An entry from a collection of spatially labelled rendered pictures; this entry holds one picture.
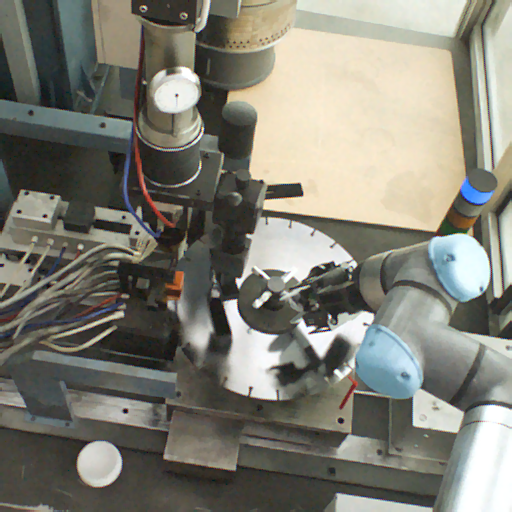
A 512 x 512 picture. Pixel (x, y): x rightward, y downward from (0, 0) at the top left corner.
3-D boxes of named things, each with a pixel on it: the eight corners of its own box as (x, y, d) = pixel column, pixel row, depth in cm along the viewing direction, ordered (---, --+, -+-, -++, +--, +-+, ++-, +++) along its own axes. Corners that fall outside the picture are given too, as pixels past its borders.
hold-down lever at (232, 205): (261, 173, 81) (239, 164, 81) (248, 207, 77) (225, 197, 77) (241, 216, 87) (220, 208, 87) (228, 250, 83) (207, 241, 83)
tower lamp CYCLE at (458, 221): (473, 209, 109) (480, 197, 106) (474, 231, 106) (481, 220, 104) (445, 204, 109) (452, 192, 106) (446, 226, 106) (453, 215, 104)
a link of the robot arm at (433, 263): (435, 271, 71) (463, 214, 76) (366, 287, 81) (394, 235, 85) (479, 318, 74) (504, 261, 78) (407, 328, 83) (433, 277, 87)
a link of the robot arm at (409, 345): (456, 403, 67) (492, 318, 73) (355, 348, 69) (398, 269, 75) (432, 427, 74) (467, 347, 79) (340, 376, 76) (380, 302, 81)
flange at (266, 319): (249, 340, 105) (251, 332, 103) (228, 279, 110) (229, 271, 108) (316, 323, 108) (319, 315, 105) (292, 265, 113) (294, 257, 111)
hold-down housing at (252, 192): (253, 258, 98) (271, 167, 81) (244, 284, 96) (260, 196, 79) (217, 247, 98) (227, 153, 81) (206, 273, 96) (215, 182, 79)
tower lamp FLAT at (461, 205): (480, 196, 106) (488, 184, 104) (482, 219, 104) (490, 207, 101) (452, 191, 106) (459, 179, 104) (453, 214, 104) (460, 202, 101)
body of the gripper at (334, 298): (284, 286, 94) (339, 272, 85) (328, 265, 99) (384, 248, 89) (306, 337, 95) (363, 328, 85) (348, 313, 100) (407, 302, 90)
